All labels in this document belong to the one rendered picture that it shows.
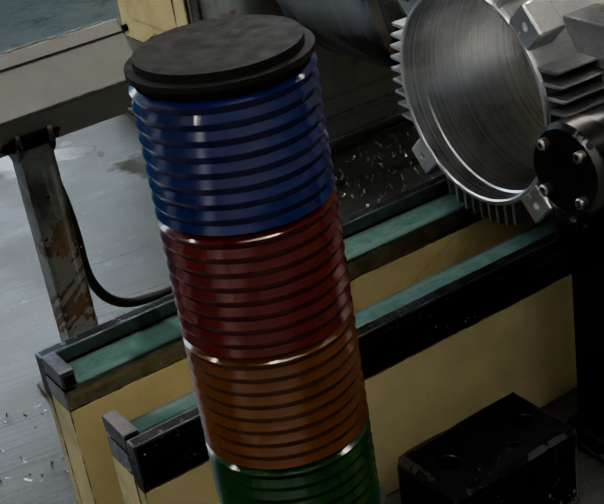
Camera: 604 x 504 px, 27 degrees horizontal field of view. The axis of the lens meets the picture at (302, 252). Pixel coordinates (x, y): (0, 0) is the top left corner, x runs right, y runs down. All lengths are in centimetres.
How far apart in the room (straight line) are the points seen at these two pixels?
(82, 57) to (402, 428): 34
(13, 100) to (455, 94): 33
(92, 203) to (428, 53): 52
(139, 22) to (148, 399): 69
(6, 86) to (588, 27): 39
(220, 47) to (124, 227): 90
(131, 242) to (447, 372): 49
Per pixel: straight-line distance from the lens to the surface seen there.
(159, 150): 38
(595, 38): 82
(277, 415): 42
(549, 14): 81
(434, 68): 95
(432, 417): 85
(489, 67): 98
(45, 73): 90
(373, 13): 108
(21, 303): 118
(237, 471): 44
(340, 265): 41
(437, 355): 83
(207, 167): 38
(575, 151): 74
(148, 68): 38
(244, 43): 39
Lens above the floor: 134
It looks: 27 degrees down
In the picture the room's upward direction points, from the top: 9 degrees counter-clockwise
